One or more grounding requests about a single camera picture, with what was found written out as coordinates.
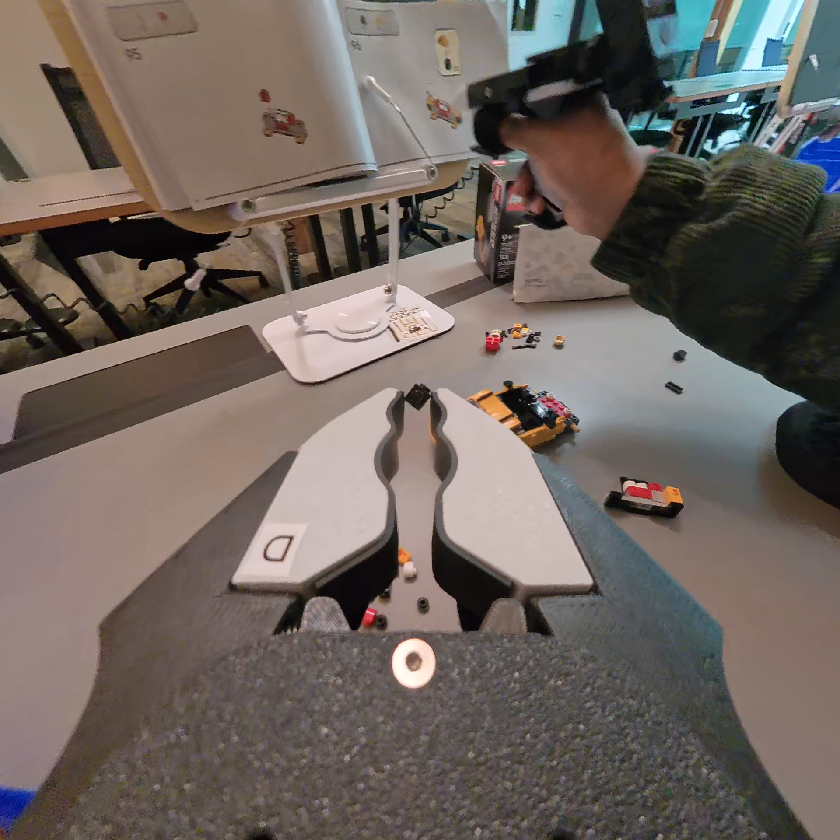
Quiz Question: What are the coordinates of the white book stand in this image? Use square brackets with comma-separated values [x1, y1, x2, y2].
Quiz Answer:
[38, 0, 513, 383]

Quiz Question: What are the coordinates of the black coiled cable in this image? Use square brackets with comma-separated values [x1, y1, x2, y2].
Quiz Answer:
[279, 220, 306, 290]

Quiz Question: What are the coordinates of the lego instruction booklet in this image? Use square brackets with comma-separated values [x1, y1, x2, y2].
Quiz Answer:
[66, 0, 511, 212]

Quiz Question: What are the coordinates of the red grey lego subassembly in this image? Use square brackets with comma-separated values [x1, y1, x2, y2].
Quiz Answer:
[604, 476, 685, 519]

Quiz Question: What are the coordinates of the lego set box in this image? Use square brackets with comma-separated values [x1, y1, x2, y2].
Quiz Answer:
[474, 161, 534, 284]

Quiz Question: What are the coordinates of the person's right forearm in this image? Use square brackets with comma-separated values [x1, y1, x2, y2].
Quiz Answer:
[591, 144, 840, 411]

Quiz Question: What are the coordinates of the yellow lego car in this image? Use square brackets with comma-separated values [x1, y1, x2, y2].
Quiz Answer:
[467, 381, 581, 450]

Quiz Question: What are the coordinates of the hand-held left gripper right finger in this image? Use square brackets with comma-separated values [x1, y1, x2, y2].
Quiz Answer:
[430, 387, 595, 598]

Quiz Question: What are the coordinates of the person's right hand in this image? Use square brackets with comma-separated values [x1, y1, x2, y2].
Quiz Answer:
[499, 98, 652, 240]

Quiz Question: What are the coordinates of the pile of small lego pieces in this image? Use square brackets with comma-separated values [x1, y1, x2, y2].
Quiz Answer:
[357, 543, 434, 632]

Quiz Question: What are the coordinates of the black office chair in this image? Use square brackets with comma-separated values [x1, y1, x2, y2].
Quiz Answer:
[39, 217, 271, 316]
[392, 190, 454, 258]

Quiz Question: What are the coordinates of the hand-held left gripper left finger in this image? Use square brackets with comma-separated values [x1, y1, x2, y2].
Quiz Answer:
[231, 387, 403, 595]

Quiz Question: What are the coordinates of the white numbered paper bag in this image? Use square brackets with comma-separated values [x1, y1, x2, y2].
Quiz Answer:
[512, 223, 632, 304]

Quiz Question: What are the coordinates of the light wooden desk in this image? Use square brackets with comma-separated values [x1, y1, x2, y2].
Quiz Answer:
[0, 167, 158, 238]

